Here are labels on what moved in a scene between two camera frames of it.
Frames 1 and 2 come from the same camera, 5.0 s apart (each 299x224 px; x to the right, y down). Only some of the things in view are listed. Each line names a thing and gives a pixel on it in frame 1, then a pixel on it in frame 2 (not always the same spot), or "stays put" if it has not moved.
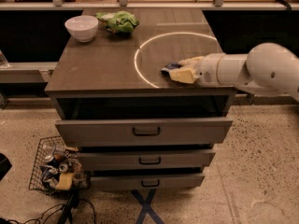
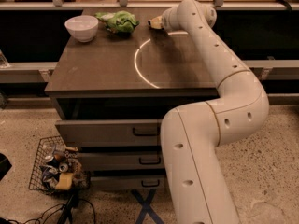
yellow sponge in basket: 64,182 stays put
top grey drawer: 138,132 stays put
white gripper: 207,68 -> 165,21
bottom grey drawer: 143,181 stays put
